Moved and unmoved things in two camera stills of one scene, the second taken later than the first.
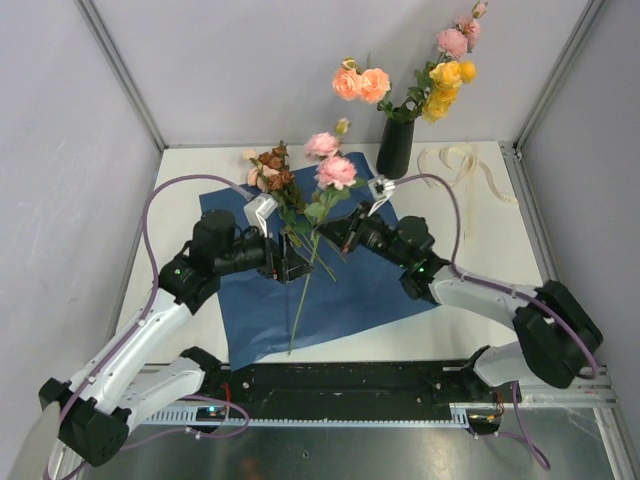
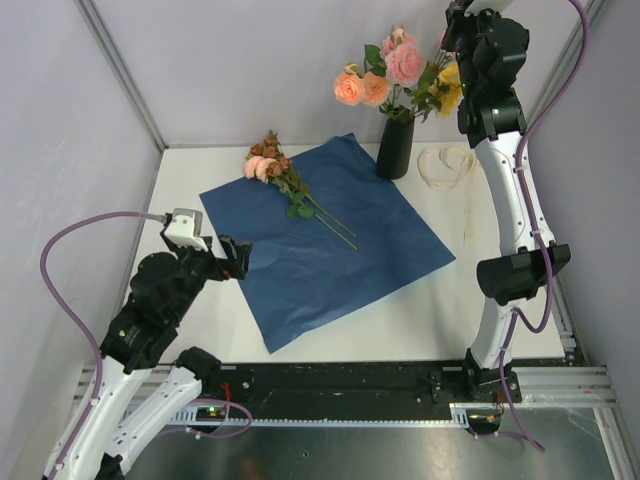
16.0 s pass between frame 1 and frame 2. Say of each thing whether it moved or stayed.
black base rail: stayed
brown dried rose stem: moved
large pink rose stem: moved
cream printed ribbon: stayed
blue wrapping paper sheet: moved
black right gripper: moved
